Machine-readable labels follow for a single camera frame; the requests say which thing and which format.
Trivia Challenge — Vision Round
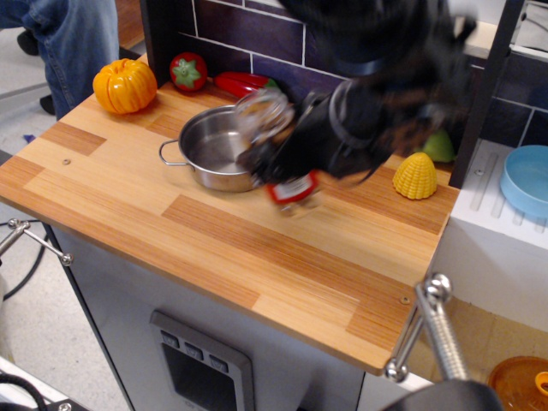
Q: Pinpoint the yellow toy corn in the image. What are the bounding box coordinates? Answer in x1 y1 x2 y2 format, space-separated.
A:
392 152 438 200

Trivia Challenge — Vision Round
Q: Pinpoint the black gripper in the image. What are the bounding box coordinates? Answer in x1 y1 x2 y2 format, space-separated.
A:
247 80 394 184

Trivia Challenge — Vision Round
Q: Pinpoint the stainless steel pot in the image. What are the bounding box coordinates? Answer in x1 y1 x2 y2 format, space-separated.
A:
158 105 256 193

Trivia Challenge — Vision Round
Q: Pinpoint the person leg in jeans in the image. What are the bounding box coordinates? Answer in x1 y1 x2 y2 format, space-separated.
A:
1 0 119 119

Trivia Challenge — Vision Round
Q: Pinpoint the white dish rack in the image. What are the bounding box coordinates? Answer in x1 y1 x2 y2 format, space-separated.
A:
451 140 547 250

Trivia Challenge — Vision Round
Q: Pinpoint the light blue plastic bowl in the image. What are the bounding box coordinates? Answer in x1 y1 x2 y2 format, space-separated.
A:
500 145 547 218

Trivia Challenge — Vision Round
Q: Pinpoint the black vertical post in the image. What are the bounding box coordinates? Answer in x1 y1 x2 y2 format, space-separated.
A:
449 1 525 188

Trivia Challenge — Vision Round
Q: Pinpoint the clear almond jar red label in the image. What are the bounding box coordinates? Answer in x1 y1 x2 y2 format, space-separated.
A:
235 88 320 217

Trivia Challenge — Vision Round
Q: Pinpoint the orange toy pumpkin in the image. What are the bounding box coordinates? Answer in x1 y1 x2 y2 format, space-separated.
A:
92 58 158 115

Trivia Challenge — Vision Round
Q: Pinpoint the black cable on floor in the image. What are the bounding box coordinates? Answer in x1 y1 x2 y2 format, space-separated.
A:
0 220 48 301

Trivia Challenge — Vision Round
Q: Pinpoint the red toy tomato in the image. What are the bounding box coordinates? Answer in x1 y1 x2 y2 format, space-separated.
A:
170 52 208 92

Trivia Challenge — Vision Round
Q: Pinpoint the left metal towel rail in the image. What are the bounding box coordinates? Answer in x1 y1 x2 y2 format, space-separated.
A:
1 218 74 266

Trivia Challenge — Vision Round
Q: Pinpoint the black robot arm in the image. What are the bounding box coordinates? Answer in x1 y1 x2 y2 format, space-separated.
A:
238 1 476 185

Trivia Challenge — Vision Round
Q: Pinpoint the green toy pear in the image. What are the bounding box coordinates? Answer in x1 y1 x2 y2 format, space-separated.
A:
418 129 456 163

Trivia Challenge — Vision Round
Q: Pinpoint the right metal towel rail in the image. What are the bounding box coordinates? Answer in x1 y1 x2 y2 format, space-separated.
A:
384 273 470 383

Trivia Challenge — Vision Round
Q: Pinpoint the metal towel rail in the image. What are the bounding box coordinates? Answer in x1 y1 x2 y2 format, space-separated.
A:
384 273 470 383
1 218 74 266

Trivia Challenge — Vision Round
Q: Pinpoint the grey toy oven panel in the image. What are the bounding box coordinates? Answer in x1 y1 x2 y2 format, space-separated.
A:
150 311 256 410

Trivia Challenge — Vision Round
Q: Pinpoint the red toy chili pepper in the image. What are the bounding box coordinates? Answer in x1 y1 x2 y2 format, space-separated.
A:
213 71 279 98

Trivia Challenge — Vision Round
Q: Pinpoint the orange plastic lid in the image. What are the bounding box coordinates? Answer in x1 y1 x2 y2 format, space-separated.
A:
487 356 547 410

